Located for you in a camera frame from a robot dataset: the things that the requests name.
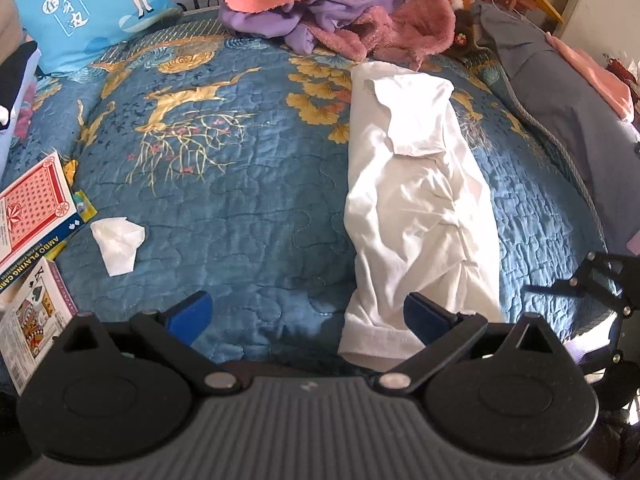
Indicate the red panda plush toy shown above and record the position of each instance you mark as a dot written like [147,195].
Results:
[462,25]

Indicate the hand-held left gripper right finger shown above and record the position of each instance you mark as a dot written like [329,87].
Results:
[425,317]

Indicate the blue cartoon pillow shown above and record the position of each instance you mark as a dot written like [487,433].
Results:
[85,10]

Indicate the purple garment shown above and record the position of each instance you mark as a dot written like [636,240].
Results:
[345,10]

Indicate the white tissue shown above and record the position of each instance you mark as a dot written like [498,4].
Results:
[117,242]

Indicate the grey duvet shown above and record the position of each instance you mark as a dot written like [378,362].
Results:
[555,110]

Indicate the black cloth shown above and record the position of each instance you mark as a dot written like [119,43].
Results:
[15,80]

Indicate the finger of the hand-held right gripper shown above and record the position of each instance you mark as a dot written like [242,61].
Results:
[600,280]

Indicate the white t-shirt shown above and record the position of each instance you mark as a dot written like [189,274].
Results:
[415,200]

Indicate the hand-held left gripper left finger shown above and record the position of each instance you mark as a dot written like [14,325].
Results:
[190,312]

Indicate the red playing card box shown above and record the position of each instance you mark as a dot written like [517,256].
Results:
[35,210]

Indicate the pink fuzzy garment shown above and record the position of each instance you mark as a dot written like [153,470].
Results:
[410,25]

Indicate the red yarn item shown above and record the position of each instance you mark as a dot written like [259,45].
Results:
[622,70]

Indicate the king playing card box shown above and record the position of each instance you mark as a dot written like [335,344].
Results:
[35,325]

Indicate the salmon pink towel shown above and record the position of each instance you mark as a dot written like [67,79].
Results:
[595,70]

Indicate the blue quilted bedspread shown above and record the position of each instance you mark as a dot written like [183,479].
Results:
[240,185]

